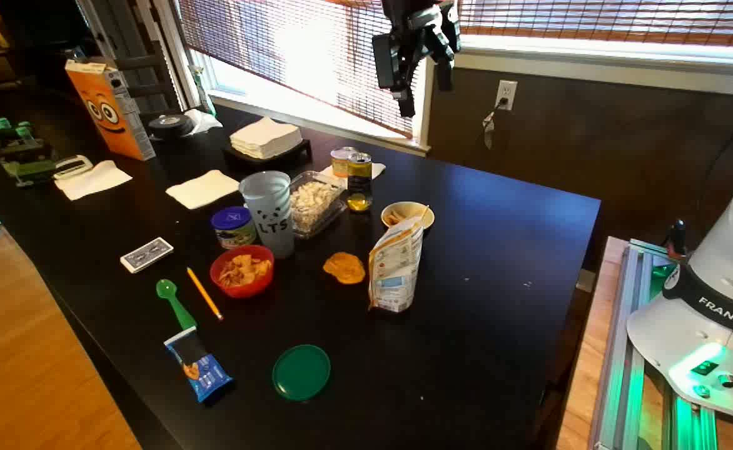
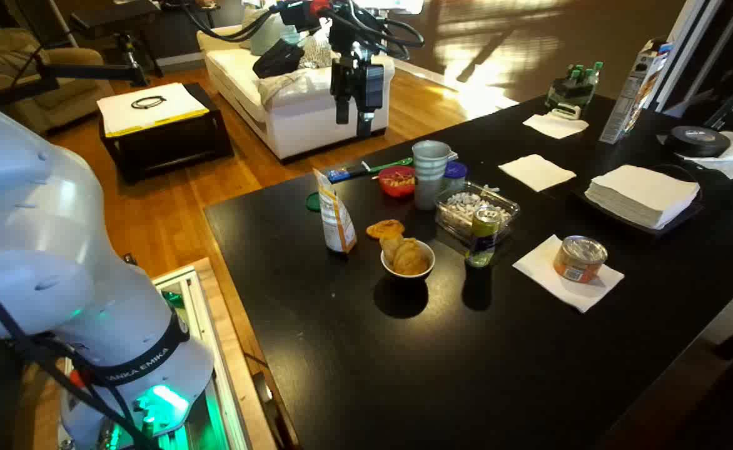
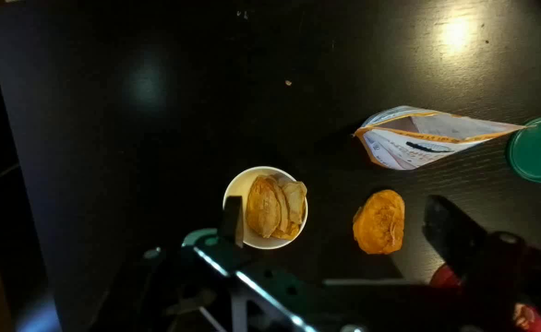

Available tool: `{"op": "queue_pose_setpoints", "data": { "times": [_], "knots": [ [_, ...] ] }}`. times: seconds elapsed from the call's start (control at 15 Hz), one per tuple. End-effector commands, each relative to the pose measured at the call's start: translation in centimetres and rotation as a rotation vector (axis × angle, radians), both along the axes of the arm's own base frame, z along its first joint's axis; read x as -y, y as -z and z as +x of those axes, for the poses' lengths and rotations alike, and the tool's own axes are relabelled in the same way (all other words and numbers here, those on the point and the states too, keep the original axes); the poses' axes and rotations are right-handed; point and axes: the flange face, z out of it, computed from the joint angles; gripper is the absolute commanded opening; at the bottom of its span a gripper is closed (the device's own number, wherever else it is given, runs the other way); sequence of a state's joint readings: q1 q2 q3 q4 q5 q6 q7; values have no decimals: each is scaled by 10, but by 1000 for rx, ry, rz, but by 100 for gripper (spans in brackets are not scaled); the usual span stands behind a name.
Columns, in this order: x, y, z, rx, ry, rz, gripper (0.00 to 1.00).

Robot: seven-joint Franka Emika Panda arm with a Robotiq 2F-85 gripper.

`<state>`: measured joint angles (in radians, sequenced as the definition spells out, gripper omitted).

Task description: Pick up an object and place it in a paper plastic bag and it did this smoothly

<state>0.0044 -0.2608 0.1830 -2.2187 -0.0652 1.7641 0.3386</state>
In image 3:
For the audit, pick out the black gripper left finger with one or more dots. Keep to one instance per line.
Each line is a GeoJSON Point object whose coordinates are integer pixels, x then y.
{"type": "Point", "coordinates": [234, 220]}

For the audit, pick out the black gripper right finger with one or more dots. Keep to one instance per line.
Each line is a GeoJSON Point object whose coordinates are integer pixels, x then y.
{"type": "Point", "coordinates": [466, 247]}

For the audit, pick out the white orange paper bag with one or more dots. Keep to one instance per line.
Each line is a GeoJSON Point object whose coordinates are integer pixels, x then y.
{"type": "Point", "coordinates": [409, 137]}

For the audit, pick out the white bowl of chips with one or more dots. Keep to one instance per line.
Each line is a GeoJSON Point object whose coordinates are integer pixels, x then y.
{"type": "Point", "coordinates": [273, 207]}

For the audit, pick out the orange chip on table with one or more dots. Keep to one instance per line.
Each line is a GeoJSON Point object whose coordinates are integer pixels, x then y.
{"type": "Point", "coordinates": [380, 223]}

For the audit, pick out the green round lid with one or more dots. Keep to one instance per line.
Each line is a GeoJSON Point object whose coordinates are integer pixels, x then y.
{"type": "Point", "coordinates": [526, 152]}

